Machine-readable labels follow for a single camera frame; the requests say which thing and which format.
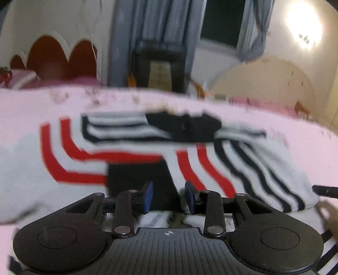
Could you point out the red scalloped headboard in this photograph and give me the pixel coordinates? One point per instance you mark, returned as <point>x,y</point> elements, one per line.
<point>55,56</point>

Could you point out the dark window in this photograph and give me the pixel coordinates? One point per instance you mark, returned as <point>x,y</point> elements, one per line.
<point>223,21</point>

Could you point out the white red navy striped sweater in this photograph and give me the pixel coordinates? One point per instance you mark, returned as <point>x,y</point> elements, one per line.
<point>148,156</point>

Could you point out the person's right hand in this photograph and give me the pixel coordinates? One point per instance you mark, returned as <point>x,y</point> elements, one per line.
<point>330,218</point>

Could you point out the red patterned cushion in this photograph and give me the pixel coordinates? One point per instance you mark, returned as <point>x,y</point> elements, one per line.
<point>4,76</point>

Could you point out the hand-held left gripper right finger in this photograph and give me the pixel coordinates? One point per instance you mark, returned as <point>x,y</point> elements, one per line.
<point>190,197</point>

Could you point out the wall lamp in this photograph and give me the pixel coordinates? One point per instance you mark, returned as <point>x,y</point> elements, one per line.
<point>305,25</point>

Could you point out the pink floral bedsheet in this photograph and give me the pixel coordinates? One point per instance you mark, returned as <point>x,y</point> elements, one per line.
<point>303,142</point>

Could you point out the beige arched footboard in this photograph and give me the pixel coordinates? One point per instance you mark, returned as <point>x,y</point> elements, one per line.
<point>269,79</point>

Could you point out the black padded chair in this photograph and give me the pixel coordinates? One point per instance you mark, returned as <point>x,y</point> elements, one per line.
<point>158,68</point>

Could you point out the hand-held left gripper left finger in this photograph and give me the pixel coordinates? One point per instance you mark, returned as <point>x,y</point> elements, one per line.
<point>148,197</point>

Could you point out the pink striped pillow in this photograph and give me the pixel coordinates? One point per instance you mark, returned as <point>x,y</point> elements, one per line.
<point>23,79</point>

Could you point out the grey blue curtain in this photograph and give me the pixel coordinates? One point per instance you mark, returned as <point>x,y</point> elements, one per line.
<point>155,34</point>

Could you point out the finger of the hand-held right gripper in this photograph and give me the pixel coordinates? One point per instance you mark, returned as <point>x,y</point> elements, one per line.
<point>326,191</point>

